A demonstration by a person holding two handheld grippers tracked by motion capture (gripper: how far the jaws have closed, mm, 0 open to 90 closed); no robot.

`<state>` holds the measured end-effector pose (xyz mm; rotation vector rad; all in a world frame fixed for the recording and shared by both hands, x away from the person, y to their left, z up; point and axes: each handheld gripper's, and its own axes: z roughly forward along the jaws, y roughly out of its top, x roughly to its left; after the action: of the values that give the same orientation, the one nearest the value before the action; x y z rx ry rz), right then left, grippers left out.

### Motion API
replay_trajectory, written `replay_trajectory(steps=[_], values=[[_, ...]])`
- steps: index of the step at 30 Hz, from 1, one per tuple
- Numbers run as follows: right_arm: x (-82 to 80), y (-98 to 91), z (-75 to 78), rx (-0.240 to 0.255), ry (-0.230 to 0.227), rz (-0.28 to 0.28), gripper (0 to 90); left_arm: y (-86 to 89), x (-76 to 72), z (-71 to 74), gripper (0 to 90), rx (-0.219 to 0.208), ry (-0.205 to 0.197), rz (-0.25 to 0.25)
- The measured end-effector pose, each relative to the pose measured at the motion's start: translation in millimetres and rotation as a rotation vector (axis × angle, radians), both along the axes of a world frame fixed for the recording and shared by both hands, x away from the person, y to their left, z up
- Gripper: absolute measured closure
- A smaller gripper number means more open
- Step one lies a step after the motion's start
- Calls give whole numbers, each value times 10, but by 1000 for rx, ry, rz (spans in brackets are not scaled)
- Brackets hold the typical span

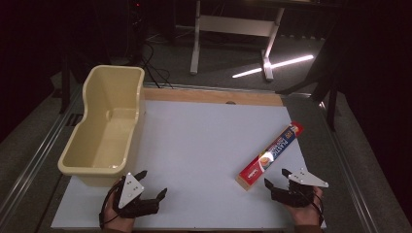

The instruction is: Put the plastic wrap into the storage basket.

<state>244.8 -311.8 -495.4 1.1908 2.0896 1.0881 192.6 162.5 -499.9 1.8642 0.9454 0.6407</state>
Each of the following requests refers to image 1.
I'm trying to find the white metal table frame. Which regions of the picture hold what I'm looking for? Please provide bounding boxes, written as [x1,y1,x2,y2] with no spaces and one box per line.
[189,0,286,82]

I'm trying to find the cream plastic bin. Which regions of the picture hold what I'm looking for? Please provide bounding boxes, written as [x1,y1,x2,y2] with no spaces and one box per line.
[57,64,146,188]

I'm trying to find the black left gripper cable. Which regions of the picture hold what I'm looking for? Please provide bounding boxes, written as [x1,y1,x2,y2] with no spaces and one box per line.
[98,179,125,229]

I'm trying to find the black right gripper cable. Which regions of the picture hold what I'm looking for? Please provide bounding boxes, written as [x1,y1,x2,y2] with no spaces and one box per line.
[299,190,326,226]

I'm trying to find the metal floor rail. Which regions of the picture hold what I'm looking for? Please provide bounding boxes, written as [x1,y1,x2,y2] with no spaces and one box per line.
[0,85,84,224]
[319,101,378,233]

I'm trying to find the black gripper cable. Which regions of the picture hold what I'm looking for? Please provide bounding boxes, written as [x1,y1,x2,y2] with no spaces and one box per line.
[299,190,326,226]
[98,179,125,229]

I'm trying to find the person's right hand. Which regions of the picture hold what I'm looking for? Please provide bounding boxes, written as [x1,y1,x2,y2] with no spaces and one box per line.
[285,187,325,227]

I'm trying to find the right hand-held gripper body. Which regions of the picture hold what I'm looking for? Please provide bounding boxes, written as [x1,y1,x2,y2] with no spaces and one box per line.
[271,167,329,208]

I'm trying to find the black metal stand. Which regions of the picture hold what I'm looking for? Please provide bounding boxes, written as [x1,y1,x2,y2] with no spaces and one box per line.
[276,61,344,132]

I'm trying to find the black floor cables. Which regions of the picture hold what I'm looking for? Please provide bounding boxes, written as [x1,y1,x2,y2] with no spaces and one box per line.
[141,42,174,89]

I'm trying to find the wooden board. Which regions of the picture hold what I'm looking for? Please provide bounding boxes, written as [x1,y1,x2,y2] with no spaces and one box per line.
[143,87,285,107]

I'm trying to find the person's left hand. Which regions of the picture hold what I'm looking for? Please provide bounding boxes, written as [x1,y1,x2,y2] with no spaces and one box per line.
[102,189,136,232]

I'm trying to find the red blue plastic wrap box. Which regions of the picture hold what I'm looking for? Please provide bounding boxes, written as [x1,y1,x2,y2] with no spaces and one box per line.
[235,120,305,192]

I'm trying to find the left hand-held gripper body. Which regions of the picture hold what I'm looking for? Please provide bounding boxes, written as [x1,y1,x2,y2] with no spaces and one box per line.
[112,172,160,219]

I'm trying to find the dark equipment rack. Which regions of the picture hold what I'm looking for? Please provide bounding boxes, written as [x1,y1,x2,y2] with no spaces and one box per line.
[127,0,145,66]

